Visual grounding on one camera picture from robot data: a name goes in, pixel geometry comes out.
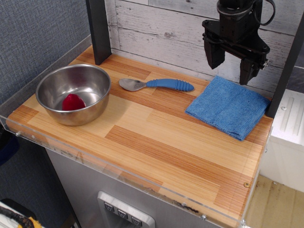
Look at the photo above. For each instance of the dark right frame post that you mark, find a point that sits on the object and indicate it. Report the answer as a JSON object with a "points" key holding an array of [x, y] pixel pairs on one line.
{"points": [[287, 70]]}

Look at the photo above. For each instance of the clear acrylic table guard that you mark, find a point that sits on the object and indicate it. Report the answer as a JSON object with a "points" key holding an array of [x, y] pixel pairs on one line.
{"points": [[145, 138]]}

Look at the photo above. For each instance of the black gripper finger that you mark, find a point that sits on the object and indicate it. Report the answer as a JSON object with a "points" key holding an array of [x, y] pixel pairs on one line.
{"points": [[248, 70], [214, 53]]}

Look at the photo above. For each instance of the yellow black object corner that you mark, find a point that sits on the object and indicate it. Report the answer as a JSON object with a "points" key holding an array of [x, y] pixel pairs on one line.
{"points": [[22, 221]]}

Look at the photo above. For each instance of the silver dispenser button panel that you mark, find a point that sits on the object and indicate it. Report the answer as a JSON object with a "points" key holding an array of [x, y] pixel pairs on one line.
{"points": [[118, 214]]}

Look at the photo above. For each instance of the stainless steel cabinet front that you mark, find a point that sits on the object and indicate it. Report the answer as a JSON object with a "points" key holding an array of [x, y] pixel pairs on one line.
{"points": [[82, 185]]}

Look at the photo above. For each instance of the red plastic toy fruit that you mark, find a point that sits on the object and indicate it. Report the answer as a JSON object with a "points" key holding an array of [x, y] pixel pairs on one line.
{"points": [[73, 102]]}

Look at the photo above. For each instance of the white side cabinet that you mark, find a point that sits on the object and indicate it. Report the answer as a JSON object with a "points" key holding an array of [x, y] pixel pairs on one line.
{"points": [[283, 160]]}

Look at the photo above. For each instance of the dark frame post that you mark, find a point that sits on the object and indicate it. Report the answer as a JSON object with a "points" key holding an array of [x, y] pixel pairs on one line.
{"points": [[99, 30], [287, 70]]}

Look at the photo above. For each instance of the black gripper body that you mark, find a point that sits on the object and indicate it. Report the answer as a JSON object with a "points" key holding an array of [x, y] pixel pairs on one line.
{"points": [[239, 34]]}

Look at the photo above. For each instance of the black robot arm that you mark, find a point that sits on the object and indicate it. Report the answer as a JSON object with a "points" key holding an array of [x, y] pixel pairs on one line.
{"points": [[236, 7]]}

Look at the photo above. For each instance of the stainless steel bowl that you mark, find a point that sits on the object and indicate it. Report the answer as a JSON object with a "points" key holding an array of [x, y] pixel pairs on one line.
{"points": [[89, 82]]}

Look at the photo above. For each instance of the dark left frame post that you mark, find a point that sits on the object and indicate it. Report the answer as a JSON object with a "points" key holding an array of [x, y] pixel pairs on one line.
{"points": [[99, 30]]}

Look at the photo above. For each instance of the blue cloth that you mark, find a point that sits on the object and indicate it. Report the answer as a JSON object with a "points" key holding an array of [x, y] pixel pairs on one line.
{"points": [[229, 107]]}

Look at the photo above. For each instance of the blue handled metal spoon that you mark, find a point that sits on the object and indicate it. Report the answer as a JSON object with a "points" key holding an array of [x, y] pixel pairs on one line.
{"points": [[135, 85]]}

